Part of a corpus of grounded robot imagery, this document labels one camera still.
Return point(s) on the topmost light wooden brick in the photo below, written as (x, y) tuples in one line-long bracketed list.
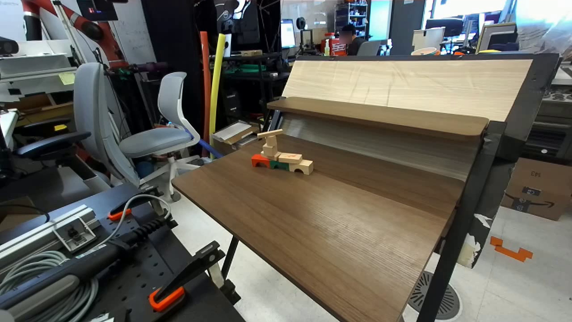
[(271, 146)]

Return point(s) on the pale pink wooden block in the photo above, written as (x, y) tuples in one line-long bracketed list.
[(289, 157)]

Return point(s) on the green wooden block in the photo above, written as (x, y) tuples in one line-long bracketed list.
[(278, 164)]

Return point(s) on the light wooden arch block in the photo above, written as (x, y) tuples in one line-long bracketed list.
[(303, 166)]

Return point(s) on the orange wooden block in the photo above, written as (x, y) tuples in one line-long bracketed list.
[(260, 159)]

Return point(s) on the yellow foam tube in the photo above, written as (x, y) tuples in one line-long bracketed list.
[(216, 82)]

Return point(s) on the dark wood desk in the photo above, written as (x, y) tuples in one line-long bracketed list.
[(409, 154)]

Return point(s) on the orange foam tube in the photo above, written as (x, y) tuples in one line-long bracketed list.
[(207, 78)]

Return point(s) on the orange-tipped black clamp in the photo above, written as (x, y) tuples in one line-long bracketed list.
[(205, 261)]

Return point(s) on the black perforated workbench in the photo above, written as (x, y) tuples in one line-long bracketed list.
[(103, 256)]

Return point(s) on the grey high-back office chair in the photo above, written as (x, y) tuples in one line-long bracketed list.
[(96, 109)]

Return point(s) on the orange floor marker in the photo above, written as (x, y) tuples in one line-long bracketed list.
[(521, 254)]

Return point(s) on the cardboard box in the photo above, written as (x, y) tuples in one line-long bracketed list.
[(539, 188)]

